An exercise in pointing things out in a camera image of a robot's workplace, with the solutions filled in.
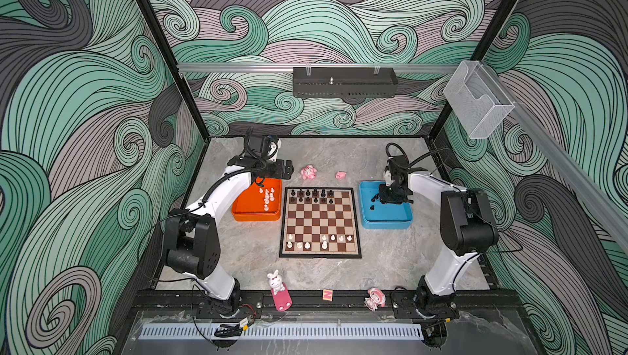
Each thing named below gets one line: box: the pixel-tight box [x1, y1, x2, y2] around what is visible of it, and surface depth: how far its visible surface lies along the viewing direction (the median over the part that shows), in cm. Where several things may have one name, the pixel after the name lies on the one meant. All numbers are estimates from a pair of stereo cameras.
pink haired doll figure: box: [364, 287, 386, 312], surface depth 74 cm
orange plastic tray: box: [232, 177, 282, 223], surface depth 97 cm
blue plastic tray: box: [358, 180, 413, 230], surface depth 95 cm
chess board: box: [278, 186, 363, 260], surface depth 91 cm
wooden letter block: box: [322, 288, 333, 302], surface depth 76 cm
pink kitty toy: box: [300, 165, 318, 180], surface depth 106 cm
